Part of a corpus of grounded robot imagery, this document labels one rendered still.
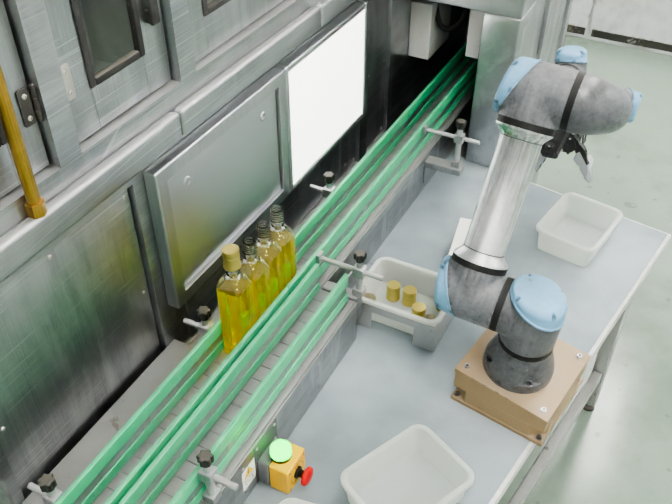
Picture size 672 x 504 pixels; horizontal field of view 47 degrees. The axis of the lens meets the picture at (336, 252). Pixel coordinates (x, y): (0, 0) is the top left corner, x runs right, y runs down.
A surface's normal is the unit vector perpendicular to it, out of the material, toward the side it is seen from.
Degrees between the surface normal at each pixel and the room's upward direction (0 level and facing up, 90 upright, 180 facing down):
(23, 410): 90
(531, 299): 12
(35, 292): 90
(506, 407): 90
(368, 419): 0
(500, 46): 90
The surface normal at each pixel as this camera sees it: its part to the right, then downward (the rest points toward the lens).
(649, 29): -0.47, 0.57
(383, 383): 0.00, -0.76
